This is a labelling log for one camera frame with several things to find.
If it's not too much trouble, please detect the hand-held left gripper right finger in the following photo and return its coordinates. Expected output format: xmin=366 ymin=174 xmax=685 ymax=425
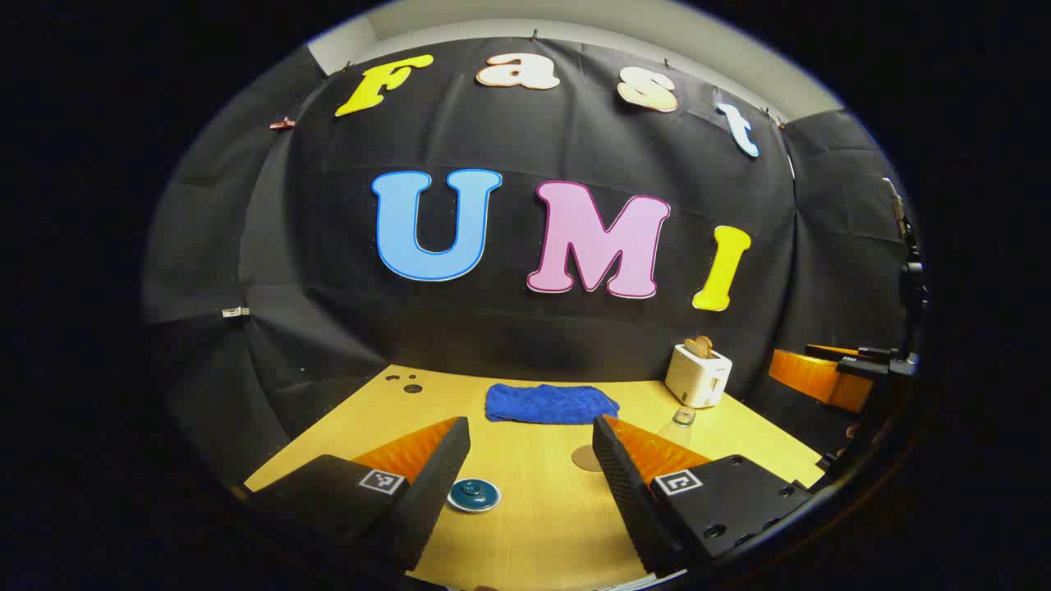
xmin=591 ymin=414 xmax=815 ymax=577

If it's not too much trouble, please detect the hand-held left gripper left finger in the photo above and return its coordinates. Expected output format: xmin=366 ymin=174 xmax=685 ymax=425
xmin=245 ymin=416 xmax=472 ymax=574

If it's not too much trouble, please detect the white teacup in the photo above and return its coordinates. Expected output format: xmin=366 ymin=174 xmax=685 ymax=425
xmin=447 ymin=479 xmax=503 ymax=515

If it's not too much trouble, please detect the clear water bottle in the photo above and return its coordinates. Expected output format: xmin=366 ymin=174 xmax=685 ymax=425
xmin=655 ymin=405 xmax=699 ymax=451

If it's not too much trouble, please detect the blue towel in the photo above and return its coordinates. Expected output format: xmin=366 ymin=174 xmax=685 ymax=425
xmin=484 ymin=383 xmax=622 ymax=426

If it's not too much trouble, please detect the white toaster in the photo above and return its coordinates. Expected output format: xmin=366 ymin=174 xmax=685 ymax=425
xmin=665 ymin=343 xmax=733 ymax=409

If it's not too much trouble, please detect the black backdrop cloth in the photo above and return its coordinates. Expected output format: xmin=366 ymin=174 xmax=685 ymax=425
xmin=144 ymin=37 xmax=925 ymax=485

